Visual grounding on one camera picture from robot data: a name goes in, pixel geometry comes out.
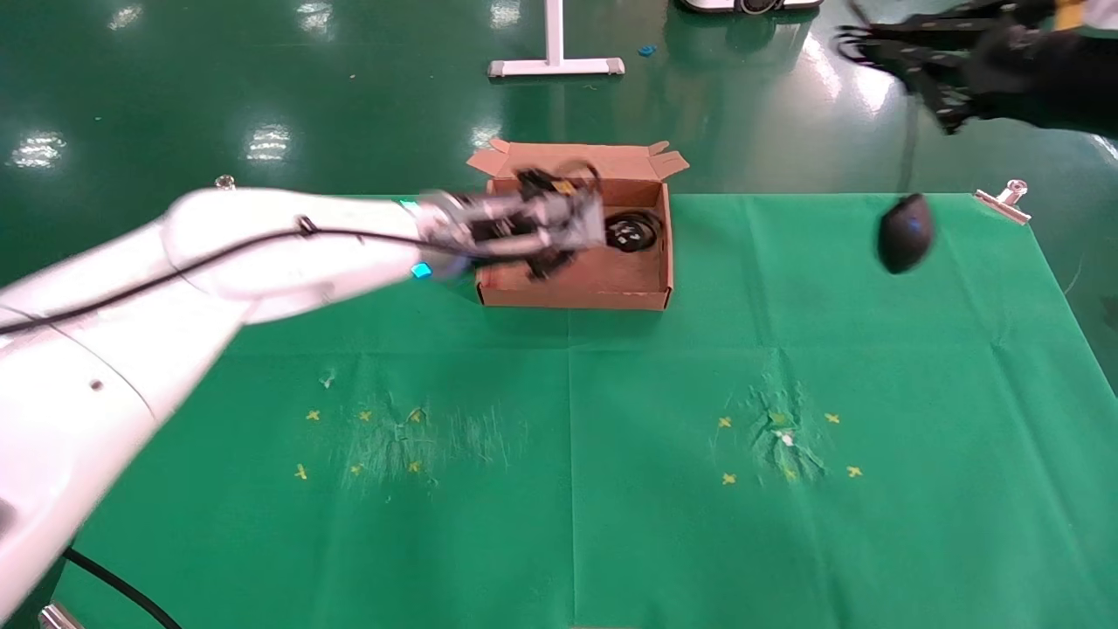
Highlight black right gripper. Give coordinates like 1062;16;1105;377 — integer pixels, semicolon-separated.
833;21;1118;137

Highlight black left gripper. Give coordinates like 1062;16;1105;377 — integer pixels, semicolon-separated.
466;218;580;283

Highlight green table cloth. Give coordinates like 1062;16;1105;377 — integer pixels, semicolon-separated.
35;194;1118;629

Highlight open brown cardboard box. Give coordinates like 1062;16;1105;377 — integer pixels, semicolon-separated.
466;138;692;312

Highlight black and white machine base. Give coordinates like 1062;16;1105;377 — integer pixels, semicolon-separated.
679;0;827;16

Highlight black cable under table edge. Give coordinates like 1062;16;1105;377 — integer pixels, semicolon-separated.
59;546;183;629

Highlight black data cable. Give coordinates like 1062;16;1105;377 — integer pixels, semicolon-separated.
604;209;666;255

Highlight black wired computer mouse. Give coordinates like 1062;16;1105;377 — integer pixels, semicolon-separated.
875;87;936;276

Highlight white T-shaped stand base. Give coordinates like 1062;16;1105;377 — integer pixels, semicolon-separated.
487;0;627;80

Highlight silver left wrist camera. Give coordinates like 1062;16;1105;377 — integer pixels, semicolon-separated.
437;186;609;255

